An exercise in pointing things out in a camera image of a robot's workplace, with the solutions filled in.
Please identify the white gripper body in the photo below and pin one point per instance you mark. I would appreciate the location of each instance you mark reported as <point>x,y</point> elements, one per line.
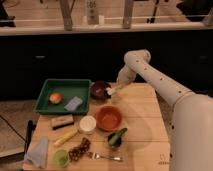
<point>125,77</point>

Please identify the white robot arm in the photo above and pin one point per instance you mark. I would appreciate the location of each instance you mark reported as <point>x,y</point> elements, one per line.
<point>191,144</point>

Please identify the dark purple bowl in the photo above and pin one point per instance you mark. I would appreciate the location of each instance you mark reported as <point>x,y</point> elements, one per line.
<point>99,90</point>

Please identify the orange bowl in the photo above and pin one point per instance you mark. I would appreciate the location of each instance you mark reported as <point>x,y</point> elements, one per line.
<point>108,118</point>

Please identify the wooden block eraser brush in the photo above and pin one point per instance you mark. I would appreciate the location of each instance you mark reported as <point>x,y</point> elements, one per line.
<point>62,121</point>

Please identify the grey blue sponge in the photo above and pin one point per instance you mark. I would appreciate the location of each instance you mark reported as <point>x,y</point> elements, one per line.
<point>73,104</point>

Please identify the white round lid container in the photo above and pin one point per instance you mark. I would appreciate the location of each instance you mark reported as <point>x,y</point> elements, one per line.
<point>87,124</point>

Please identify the green plastic tray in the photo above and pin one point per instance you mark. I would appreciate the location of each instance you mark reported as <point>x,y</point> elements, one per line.
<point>68,88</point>

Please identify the orange peach fruit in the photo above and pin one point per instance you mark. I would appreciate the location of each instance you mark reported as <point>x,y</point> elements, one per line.
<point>55,98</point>

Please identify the yellow banana piece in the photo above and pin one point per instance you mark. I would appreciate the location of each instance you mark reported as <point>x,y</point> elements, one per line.
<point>65,138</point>

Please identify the silver fork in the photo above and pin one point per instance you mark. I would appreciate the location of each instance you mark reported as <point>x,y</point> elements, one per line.
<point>94,155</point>

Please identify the dark red grape bunch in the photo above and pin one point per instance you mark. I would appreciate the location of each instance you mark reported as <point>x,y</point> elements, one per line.
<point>77,152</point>

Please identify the small green cup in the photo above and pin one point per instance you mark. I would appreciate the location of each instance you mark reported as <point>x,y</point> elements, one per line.
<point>61,158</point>

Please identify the grey blue cloth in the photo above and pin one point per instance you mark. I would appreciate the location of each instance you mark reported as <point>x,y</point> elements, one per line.
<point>38,154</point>

